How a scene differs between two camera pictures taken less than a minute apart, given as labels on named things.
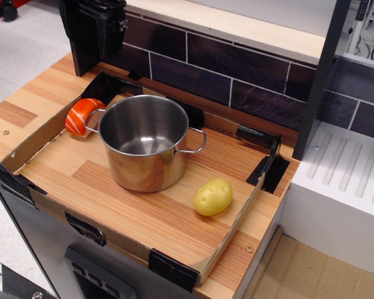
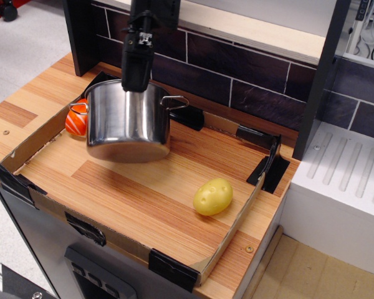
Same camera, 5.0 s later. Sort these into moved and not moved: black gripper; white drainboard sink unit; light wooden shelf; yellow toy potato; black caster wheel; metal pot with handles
Moved: black gripper; metal pot with handles
Not moved: white drainboard sink unit; yellow toy potato; light wooden shelf; black caster wheel
